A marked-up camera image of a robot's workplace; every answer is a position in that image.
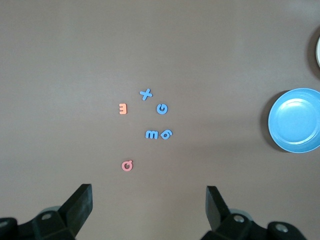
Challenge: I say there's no blue plate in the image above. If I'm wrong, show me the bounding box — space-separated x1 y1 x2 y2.
267 87 320 154

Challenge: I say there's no blue foam number 6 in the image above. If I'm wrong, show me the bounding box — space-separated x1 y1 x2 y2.
159 129 174 140

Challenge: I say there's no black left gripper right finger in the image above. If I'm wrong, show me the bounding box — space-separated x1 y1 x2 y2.
199 185 308 240

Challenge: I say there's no pink foam letter Q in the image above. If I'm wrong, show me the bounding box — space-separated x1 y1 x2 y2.
121 159 134 172

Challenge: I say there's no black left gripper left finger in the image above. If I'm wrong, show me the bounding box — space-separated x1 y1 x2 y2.
0 183 94 240

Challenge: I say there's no blue foam letter G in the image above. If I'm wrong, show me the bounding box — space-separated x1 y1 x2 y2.
156 103 169 115

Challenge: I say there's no beige plate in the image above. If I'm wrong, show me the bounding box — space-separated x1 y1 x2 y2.
314 34 320 70

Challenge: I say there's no blue foam letter X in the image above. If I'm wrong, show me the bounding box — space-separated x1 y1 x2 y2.
139 88 154 102

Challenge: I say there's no blue foam letter m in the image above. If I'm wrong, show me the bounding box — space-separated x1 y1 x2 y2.
145 129 159 140

